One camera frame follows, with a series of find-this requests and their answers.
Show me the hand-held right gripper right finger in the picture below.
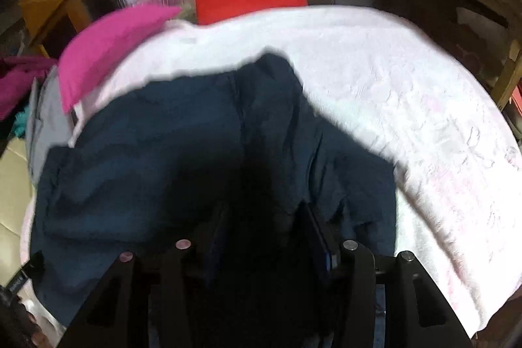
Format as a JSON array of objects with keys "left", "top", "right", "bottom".
[{"left": 298, "top": 201, "right": 474, "bottom": 348}]

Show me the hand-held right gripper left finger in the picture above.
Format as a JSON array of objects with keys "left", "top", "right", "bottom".
[{"left": 59, "top": 203, "right": 231, "bottom": 348}]

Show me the navy blue jacket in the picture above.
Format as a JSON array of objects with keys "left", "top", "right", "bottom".
[{"left": 30, "top": 52, "right": 398, "bottom": 348}]

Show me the cream cabinet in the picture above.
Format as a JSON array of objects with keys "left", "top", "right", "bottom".
[{"left": 0, "top": 136, "right": 37, "bottom": 287}]

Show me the teal cloth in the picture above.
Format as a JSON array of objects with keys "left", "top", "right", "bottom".
[{"left": 10, "top": 107, "right": 31, "bottom": 139}]

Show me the grey garment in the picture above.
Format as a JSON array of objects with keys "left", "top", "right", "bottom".
[{"left": 25, "top": 75, "right": 78, "bottom": 186}]

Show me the white textured blanket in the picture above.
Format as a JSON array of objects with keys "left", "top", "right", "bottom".
[{"left": 18, "top": 6, "right": 522, "bottom": 336}]

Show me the magenta garment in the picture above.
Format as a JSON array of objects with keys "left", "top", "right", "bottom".
[{"left": 0, "top": 55, "right": 58, "bottom": 120}]

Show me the pink pillow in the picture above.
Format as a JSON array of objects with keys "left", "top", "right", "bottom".
[{"left": 57, "top": 4, "right": 182, "bottom": 114}]

